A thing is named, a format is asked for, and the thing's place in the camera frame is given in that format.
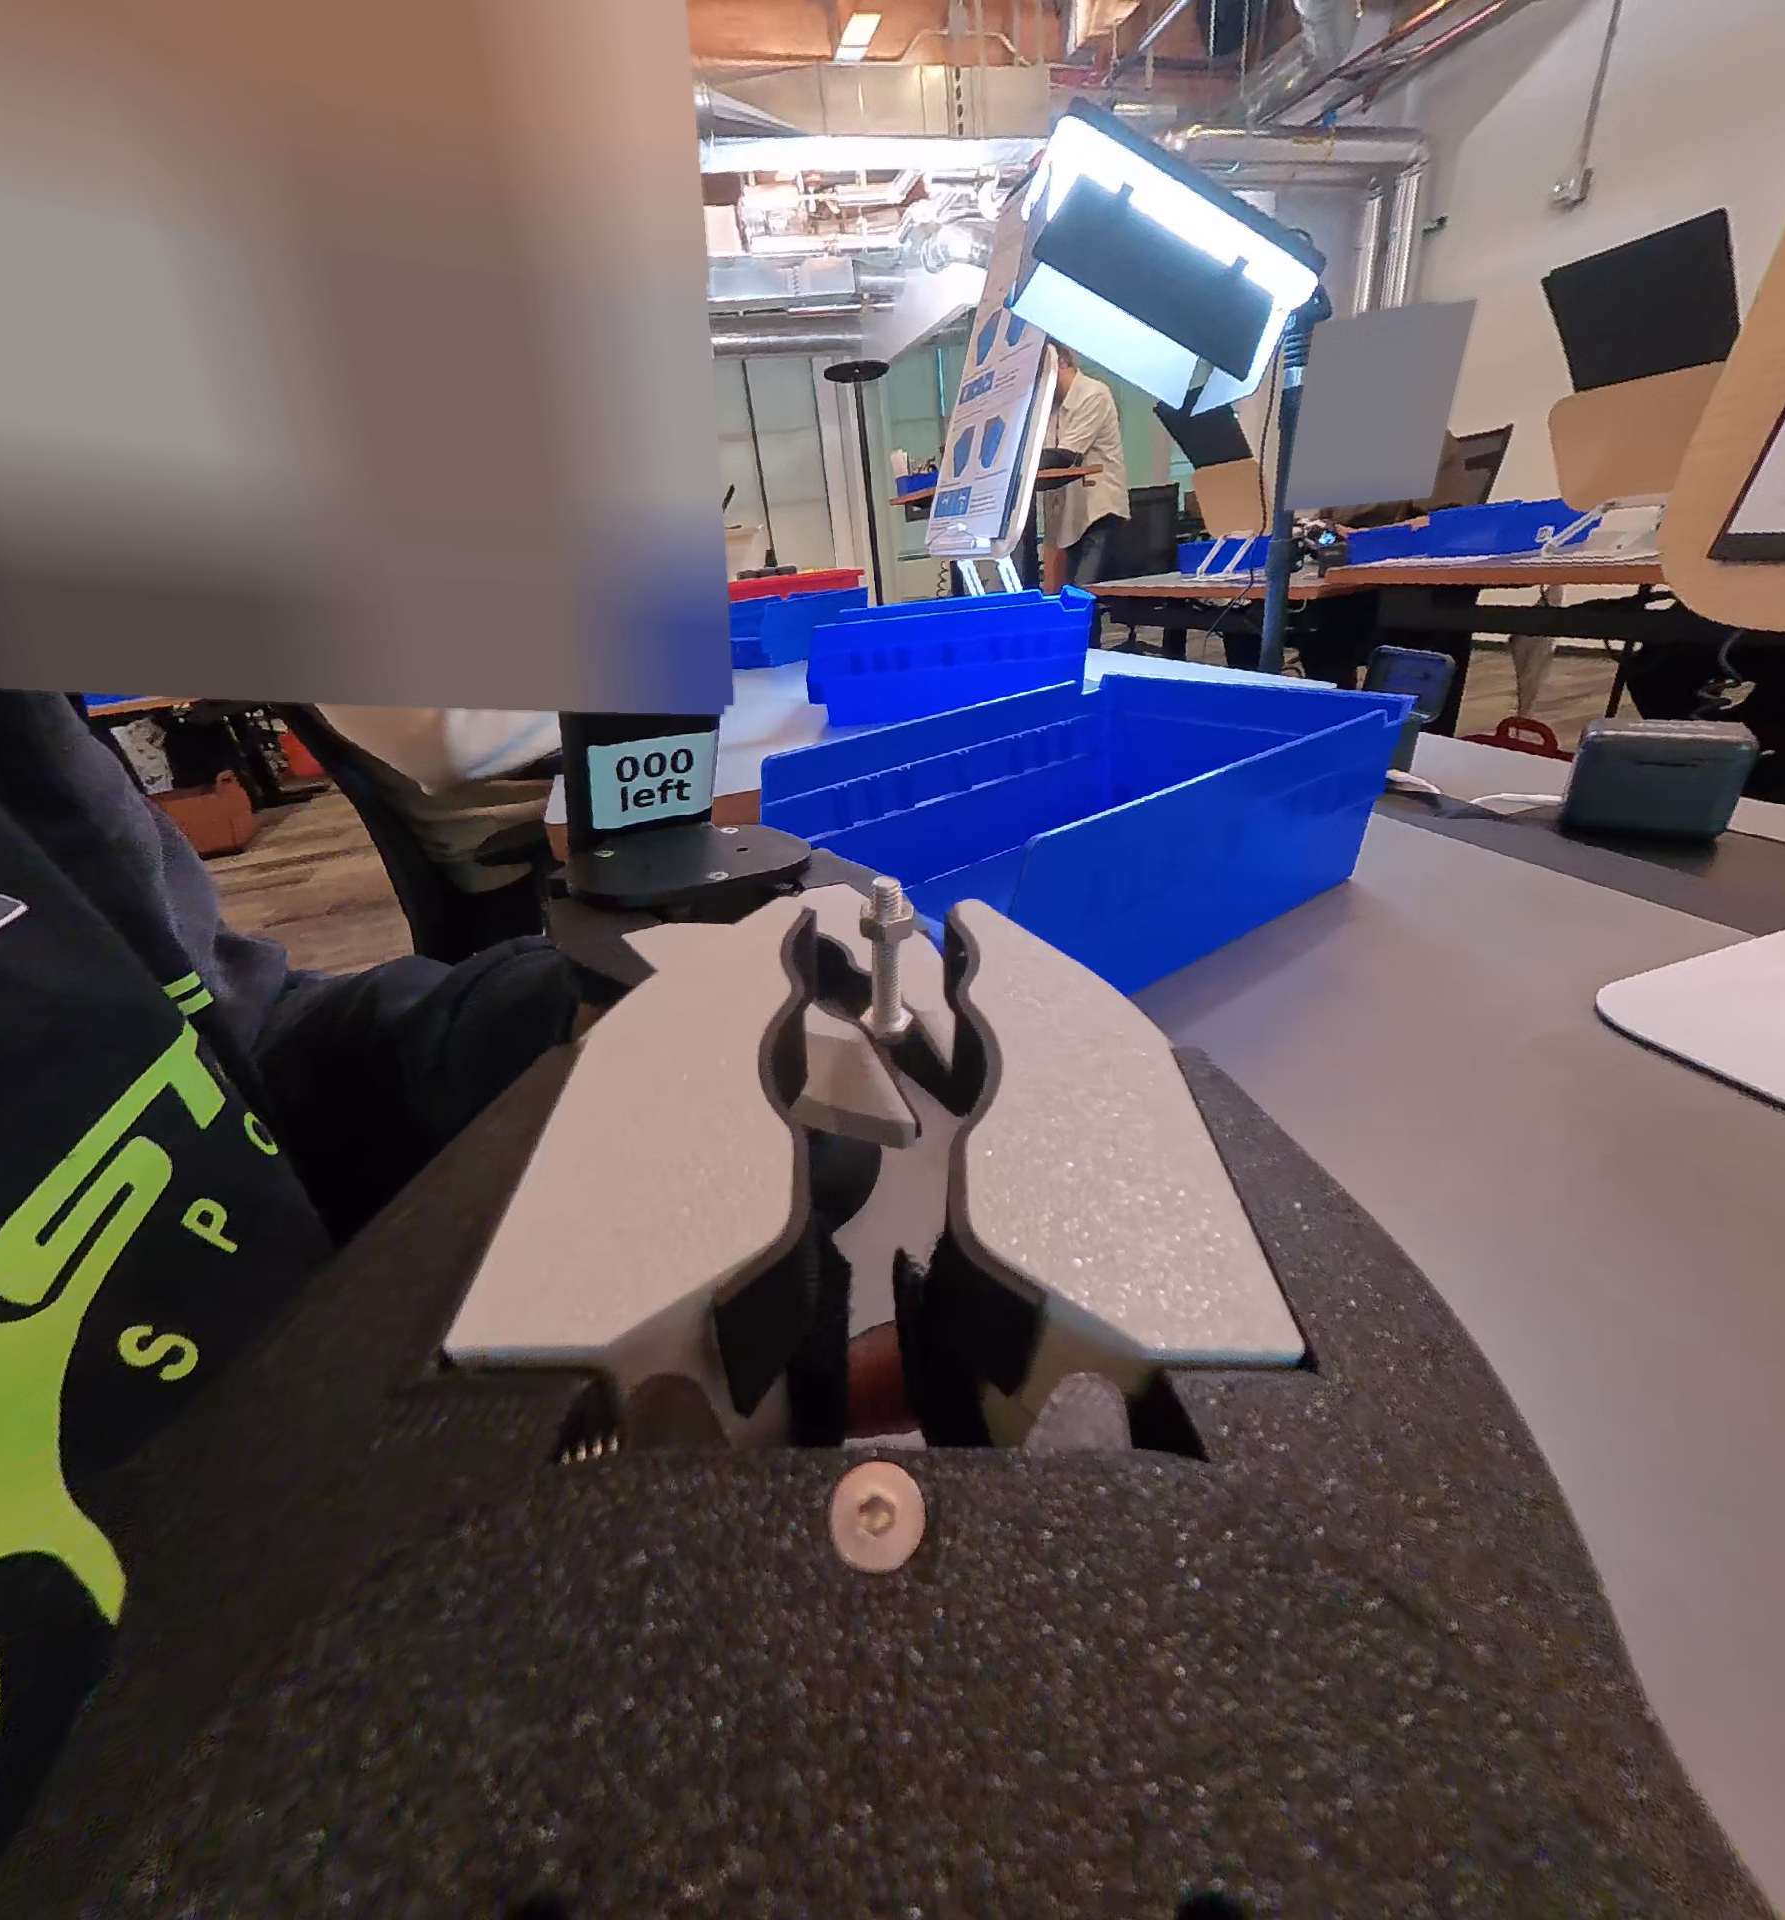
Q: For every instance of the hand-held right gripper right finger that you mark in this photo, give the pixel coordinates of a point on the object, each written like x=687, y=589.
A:
x=1116, y=1185

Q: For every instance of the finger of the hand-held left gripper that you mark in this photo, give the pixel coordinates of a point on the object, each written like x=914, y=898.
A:
x=848, y=1093
x=839, y=983

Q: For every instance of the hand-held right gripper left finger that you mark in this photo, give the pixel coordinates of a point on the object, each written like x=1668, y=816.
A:
x=653, y=1170

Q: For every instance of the thin long steel bolt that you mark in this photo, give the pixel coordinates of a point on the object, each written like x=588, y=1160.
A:
x=886, y=976

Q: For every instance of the blue plastic bin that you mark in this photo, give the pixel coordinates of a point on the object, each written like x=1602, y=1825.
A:
x=772, y=629
x=953, y=660
x=1208, y=810

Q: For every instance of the person's left forearm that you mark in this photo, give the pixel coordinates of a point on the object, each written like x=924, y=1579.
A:
x=412, y=1034

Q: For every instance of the person's right hand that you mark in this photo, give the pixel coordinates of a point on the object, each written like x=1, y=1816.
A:
x=876, y=1380

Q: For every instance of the red plastic bin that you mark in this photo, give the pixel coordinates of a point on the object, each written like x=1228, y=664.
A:
x=788, y=583

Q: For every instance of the black floor lamp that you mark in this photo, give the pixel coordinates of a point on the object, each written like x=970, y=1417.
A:
x=870, y=479

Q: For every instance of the instruction poster on stand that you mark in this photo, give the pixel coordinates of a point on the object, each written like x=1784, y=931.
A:
x=989, y=421

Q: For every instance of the small black charging dock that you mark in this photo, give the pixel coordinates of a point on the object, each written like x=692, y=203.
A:
x=1404, y=690

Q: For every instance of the red bag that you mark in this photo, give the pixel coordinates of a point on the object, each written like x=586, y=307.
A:
x=1514, y=739

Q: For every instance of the person's black printed shirt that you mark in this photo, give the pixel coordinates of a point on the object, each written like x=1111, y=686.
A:
x=23, y=1126

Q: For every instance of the black light stand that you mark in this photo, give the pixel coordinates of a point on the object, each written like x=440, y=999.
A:
x=1282, y=524

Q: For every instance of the white document stand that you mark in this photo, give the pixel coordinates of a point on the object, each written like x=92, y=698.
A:
x=1747, y=1020

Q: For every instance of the black charging case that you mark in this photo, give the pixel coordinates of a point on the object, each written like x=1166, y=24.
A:
x=1657, y=780

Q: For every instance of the wooden office table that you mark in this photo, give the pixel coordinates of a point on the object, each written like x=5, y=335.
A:
x=1432, y=579

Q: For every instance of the studio LED light panel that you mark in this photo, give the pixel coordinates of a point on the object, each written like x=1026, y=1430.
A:
x=1147, y=270

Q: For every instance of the black computer monitor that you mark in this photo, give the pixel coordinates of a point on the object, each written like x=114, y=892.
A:
x=1642, y=301

